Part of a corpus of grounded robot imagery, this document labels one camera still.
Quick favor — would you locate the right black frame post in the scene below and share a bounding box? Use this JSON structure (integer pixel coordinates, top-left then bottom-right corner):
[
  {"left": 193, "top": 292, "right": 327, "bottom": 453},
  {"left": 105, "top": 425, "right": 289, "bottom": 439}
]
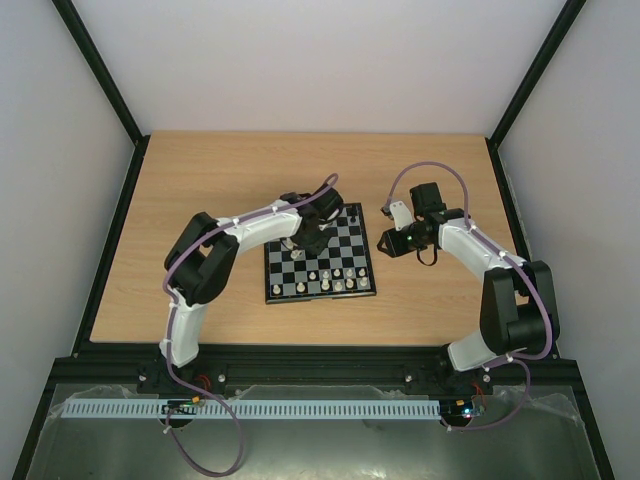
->
[{"left": 488, "top": 0, "right": 587, "bottom": 146}]

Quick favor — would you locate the purple cable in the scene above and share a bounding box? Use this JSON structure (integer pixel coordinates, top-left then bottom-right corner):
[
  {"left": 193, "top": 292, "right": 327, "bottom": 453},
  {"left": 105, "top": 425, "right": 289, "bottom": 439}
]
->
[
  {"left": 388, "top": 160, "right": 557, "bottom": 432},
  {"left": 162, "top": 172, "right": 340, "bottom": 475}
]

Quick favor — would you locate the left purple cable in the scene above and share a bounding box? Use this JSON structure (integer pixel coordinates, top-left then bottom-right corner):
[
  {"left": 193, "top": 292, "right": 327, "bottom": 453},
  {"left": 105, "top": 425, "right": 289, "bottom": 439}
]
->
[{"left": 162, "top": 172, "right": 340, "bottom": 475}]

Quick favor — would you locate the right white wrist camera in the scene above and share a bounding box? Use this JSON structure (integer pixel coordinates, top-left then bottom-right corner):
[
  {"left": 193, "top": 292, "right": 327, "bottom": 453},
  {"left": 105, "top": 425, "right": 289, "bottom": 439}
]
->
[{"left": 381, "top": 201, "right": 414, "bottom": 231}]

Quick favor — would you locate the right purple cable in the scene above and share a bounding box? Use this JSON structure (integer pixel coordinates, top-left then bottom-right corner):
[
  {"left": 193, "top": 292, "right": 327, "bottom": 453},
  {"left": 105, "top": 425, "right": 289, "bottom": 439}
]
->
[{"left": 388, "top": 160, "right": 557, "bottom": 432}]

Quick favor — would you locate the white slotted cable duct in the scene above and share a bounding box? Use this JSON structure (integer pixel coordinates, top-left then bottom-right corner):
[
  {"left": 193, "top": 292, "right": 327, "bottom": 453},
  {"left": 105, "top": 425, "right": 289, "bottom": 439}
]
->
[{"left": 61, "top": 399, "right": 441, "bottom": 421}]

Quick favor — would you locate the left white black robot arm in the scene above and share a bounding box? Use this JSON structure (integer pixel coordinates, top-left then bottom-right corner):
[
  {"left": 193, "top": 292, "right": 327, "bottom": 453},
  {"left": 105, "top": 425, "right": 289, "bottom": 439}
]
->
[{"left": 159, "top": 184, "right": 344, "bottom": 368}]

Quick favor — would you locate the black frame post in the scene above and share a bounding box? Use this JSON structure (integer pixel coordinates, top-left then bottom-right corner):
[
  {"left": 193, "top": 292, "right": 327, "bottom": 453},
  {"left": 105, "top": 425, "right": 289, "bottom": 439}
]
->
[
  {"left": 51, "top": 0, "right": 151, "bottom": 146},
  {"left": 488, "top": 0, "right": 587, "bottom": 146}
]

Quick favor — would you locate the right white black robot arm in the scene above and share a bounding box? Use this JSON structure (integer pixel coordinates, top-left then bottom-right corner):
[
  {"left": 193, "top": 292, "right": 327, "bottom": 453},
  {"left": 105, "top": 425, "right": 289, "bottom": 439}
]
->
[{"left": 377, "top": 183, "right": 559, "bottom": 392}]

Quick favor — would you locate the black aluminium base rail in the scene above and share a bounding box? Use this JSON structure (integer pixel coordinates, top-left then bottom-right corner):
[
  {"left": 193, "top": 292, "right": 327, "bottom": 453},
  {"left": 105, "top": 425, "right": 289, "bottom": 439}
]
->
[{"left": 47, "top": 343, "right": 584, "bottom": 398}]

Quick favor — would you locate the black grey chessboard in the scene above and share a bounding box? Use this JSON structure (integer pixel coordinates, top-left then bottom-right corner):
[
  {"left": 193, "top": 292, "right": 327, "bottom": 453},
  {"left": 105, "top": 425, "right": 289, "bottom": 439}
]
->
[{"left": 264, "top": 203, "right": 377, "bottom": 304}]

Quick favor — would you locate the left black frame post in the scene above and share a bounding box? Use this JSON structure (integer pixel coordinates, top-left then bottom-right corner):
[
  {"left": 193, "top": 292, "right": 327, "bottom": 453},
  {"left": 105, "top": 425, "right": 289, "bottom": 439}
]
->
[{"left": 51, "top": 0, "right": 151, "bottom": 146}]

